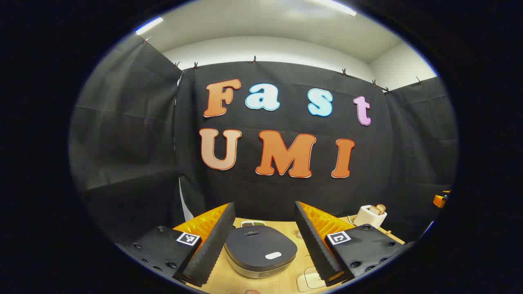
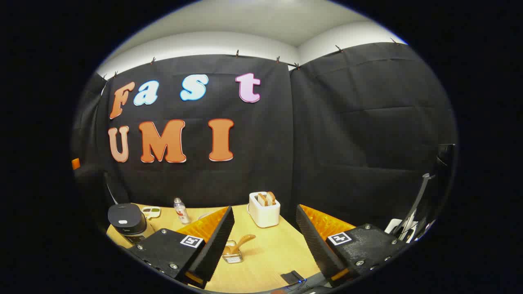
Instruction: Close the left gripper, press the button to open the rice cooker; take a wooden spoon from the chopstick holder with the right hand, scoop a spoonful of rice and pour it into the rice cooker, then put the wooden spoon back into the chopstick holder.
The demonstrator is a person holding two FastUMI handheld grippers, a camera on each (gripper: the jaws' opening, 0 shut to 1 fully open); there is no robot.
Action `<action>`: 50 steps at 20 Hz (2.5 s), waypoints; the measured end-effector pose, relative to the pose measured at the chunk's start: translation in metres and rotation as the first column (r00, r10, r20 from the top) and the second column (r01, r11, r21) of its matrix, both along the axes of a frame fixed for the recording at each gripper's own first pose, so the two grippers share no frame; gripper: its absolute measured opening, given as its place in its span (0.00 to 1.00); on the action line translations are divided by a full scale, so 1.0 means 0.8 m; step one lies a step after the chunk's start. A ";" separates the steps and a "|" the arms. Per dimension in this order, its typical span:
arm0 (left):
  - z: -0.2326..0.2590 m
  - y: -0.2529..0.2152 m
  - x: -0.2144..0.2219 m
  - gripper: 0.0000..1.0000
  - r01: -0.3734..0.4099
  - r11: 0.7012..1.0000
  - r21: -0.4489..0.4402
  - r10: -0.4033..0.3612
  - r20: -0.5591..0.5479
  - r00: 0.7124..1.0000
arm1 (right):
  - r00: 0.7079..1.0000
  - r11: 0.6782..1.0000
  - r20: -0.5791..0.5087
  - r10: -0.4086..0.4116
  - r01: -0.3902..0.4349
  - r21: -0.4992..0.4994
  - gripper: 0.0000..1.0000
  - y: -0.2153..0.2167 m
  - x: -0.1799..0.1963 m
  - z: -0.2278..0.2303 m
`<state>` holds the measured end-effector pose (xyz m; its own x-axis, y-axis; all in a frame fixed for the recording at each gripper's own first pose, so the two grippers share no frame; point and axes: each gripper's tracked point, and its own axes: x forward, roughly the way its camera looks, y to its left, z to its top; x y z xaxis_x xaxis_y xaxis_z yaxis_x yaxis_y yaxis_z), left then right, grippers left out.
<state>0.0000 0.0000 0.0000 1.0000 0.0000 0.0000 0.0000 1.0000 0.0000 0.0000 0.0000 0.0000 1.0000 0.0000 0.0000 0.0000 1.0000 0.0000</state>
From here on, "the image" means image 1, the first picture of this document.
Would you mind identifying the dark grey rice cooker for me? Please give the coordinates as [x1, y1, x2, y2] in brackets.
[224, 225, 298, 279]

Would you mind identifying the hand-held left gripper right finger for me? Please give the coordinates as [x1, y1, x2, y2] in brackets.
[294, 201, 409, 287]

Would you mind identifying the black backdrop cloth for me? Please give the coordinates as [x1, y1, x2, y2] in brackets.
[69, 35, 458, 245]

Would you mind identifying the clear container of rice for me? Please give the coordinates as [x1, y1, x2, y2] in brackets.
[297, 267, 328, 293]

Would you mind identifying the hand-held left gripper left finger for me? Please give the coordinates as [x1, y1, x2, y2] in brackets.
[116, 202, 237, 287]

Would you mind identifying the white toaster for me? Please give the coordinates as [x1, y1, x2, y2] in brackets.
[353, 204, 388, 228]

